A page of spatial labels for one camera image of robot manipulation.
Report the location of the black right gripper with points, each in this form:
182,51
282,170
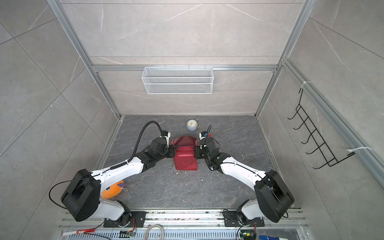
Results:
197,151

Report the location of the blue and white marker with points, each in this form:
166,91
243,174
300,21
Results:
271,238

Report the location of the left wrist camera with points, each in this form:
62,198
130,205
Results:
164,138

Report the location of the white wire mesh basket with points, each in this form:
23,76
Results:
178,80

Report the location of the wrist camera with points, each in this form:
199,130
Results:
164,138
206,139

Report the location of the red and white marker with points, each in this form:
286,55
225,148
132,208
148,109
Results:
78,232

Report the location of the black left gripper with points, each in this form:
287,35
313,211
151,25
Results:
171,148

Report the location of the aluminium front rail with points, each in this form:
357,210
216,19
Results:
189,225

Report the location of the black wire hook rack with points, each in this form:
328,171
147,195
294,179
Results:
314,135

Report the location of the small round white clock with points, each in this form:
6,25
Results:
192,125

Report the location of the orange plush toy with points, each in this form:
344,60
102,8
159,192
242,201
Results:
114,190

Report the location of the dark red wrapping paper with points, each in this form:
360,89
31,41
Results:
184,158

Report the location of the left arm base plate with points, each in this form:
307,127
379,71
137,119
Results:
139,218

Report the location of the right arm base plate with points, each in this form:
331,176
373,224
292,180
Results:
232,219

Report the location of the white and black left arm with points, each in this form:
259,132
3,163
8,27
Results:
83,195

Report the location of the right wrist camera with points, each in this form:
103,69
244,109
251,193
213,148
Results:
206,139

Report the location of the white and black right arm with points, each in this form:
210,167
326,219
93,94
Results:
273,198

